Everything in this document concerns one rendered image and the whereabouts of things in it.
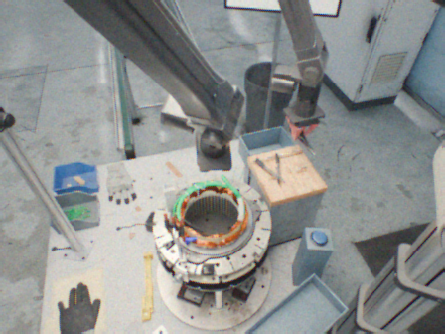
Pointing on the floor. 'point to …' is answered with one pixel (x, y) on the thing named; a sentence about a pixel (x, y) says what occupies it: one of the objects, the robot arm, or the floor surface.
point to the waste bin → (255, 115)
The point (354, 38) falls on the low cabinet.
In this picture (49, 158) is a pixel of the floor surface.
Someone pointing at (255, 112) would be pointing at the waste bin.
